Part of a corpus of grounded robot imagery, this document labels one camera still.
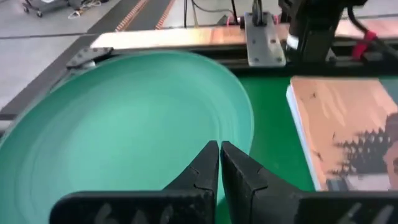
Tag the grey wheeled cart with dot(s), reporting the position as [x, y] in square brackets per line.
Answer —
[46, 4]

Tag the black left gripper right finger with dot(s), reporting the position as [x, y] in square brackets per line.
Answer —
[248, 193]

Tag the black mat with hazard stripes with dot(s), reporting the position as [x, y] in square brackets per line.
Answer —
[149, 12]
[105, 15]

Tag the grey metal mounting bracket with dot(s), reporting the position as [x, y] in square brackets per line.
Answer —
[264, 46]

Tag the teal round plate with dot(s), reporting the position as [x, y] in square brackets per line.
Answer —
[124, 124]

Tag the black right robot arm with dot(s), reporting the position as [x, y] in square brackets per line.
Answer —
[314, 31]

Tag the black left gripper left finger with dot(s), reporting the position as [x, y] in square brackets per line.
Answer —
[186, 205]

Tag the Acadia picture book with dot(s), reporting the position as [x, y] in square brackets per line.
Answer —
[335, 112]

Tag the green table mat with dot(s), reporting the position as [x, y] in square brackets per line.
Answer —
[273, 124]

